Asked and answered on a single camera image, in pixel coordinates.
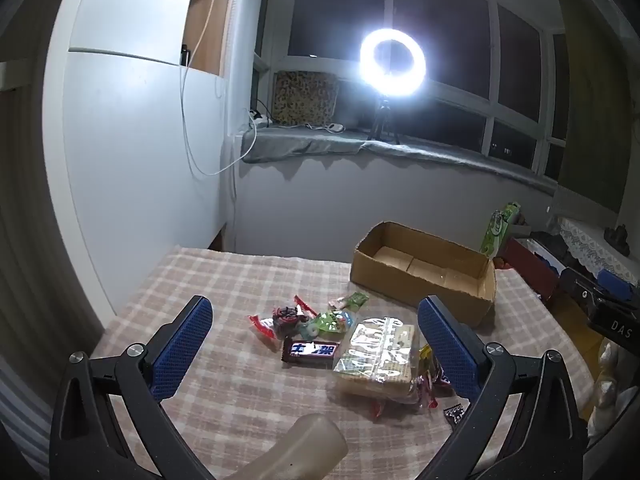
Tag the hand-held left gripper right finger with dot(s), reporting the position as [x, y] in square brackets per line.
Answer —
[447, 347]

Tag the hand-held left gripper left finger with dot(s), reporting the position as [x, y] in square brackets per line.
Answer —
[182, 345]

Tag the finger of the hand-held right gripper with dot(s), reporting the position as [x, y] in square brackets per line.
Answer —
[616, 284]
[580, 287]

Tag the red snack packet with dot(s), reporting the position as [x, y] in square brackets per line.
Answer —
[430, 385]

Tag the clear cracker packet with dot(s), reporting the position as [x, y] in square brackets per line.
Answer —
[375, 360]

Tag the cardboard box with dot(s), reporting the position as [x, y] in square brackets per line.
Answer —
[380, 270]

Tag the green candy wrapper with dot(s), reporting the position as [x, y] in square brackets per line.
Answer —
[355, 301]

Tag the red dried plum packet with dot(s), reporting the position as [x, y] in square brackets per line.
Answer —
[285, 317]

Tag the green round candy packet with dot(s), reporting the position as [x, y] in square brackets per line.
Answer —
[325, 322]

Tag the brown chocolate bar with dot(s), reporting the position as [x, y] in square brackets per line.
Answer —
[310, 350]

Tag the person's right hand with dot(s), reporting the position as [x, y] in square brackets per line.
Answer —
[610, 385]

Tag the person's left hand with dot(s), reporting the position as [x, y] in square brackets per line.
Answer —
[300, 450]

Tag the white lace tablecloth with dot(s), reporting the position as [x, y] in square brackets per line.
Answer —
[585, 240]

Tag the dark figurine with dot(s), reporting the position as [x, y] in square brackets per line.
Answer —
[617, 235]

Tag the red box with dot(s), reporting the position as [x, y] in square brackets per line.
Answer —
[525, 265]

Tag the plaid tablecloth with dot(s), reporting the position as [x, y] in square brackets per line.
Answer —
[225, 285]

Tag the green carton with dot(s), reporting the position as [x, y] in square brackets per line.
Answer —
[495, 232]

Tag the dark green curtain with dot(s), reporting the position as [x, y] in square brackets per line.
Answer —
[590, 110]

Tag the white cabinet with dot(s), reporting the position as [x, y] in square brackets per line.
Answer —
[125, 135]

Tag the grey windowsill cloth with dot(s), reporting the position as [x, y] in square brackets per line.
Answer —
[300, 142]

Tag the white power strip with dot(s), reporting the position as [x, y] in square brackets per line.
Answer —
[260, 121]

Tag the black tripod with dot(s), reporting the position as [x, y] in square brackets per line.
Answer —
[382, 110]

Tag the white charger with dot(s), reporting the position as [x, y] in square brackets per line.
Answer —
[334, 127]

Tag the leopard print cushion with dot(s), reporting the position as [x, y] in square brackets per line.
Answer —
[305, 97]

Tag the window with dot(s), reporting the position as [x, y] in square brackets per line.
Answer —
[440, 25]

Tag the wooden shelf niche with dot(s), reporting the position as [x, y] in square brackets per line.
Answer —
[205, 20]

